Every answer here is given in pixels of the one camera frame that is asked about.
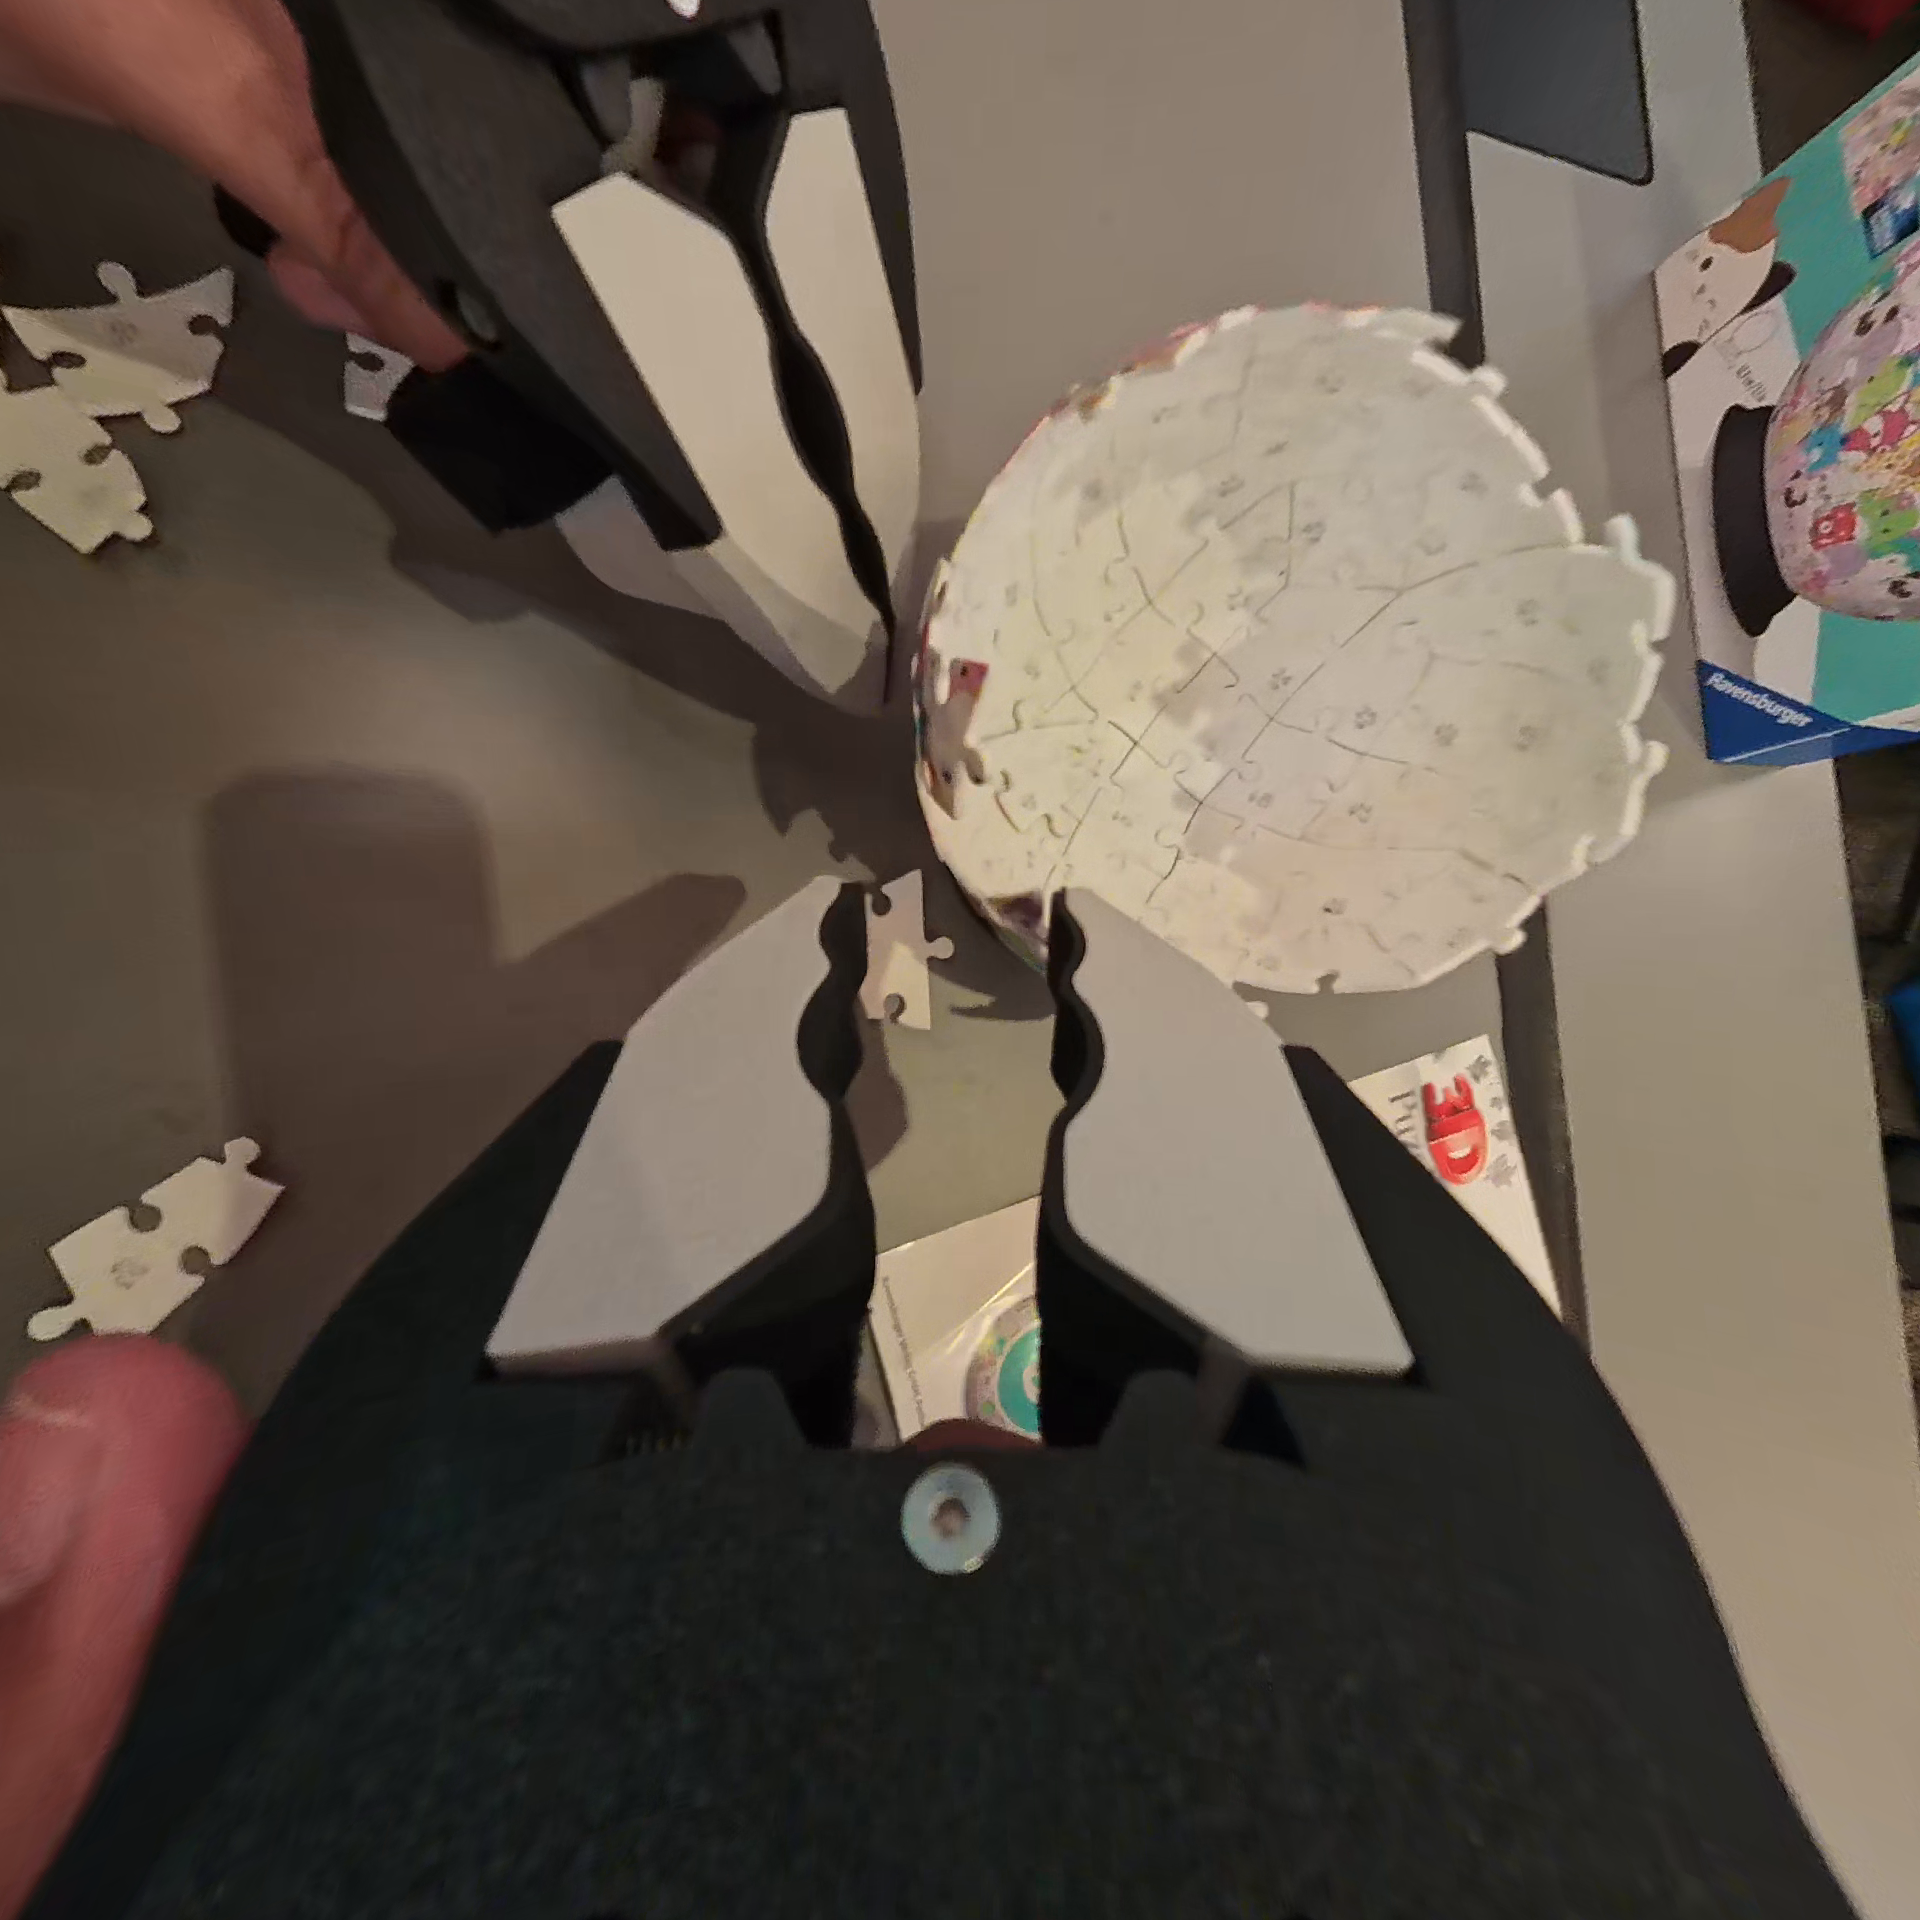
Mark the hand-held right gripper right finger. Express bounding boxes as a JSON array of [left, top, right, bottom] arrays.
[[1034, 891, 1417, 1388]]

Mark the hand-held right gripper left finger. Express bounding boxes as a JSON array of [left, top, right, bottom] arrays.
[[489, 879, 877, 1388]]

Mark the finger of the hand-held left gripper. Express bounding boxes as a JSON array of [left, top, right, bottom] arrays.
[[757, 106, 925, 633], [550, 166, 895, 706]]

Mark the colourful puzzle ball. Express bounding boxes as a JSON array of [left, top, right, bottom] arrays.
[[909, 302, 1676, 1002]]

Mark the puzzle instruction leaflet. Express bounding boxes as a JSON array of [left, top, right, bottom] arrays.
[[871, 1036, 1567, 1449]]

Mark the teal puzzle box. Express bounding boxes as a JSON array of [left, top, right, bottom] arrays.
[[1657, 55, 1920, 771]]

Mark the person's left hand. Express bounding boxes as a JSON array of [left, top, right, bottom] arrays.
[[0, 0, 481, 378]]

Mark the person's right hand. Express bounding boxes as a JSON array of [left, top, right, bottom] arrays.
[[0, 1334, 252, 1920]]

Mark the black mat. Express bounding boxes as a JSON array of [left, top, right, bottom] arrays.
[[1462, 0, 1657, 188]]

